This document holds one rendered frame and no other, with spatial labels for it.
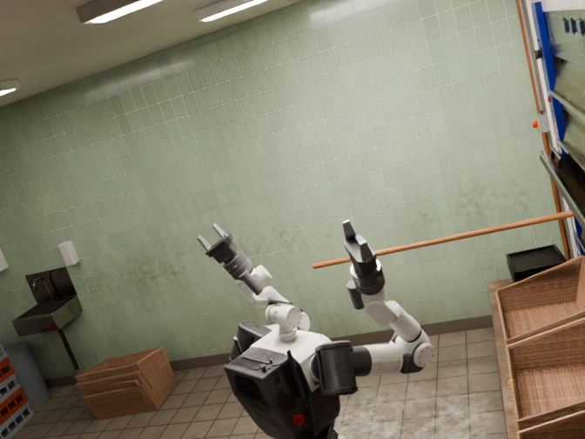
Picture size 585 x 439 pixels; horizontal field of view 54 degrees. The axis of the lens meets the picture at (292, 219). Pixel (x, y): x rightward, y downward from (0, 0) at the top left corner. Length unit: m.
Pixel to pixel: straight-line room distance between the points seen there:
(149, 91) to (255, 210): 1.20
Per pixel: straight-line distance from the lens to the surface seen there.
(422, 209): 4.24
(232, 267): 2.11
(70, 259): 5.33
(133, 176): 4.84
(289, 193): 4.36
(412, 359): 1.86
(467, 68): 4.05
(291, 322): 1.84
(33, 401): 6.02
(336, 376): 1.72
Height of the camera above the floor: 2.20
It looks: 14 degrees down
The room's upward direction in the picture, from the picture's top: 17 degrees counter-clockwise
